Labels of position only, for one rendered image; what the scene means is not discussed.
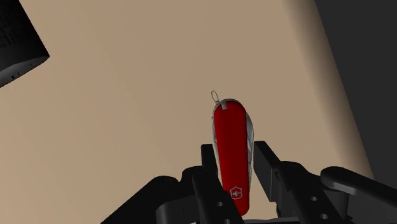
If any red pocket knife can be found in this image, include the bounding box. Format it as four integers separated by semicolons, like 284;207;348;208
211;90;254;217

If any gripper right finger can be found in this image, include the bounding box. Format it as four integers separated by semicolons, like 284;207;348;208
253;141;397;224

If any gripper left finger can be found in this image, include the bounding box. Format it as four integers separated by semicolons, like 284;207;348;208
99;143;245;224

